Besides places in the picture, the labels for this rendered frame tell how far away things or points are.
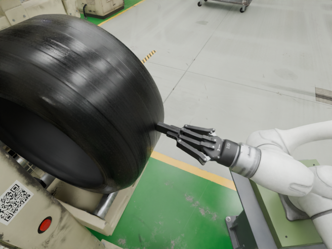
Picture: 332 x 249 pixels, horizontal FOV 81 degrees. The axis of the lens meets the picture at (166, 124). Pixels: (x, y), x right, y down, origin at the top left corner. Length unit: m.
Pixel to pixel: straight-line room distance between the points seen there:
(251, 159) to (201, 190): 1.29
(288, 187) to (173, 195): 1.28
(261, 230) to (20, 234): 0.93
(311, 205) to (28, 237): 0.95
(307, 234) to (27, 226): 1.05
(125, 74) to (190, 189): 1.45
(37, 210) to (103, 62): 0.41
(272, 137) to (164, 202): 1.23
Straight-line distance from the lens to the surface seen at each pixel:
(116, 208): 0.85
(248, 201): 1.15
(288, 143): 0.73
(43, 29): 0.56
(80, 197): 0.98
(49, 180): 0.95
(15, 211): 0.58
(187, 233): 1.70
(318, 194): 0.97
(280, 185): 0.60
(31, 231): 0.66
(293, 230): 1.12
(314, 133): 0.74
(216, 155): 0.56
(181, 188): 1.81
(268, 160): 0.58
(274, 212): 1.11
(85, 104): 0.43
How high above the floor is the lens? 1.64
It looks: 47 degrees down
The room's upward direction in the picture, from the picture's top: straight up
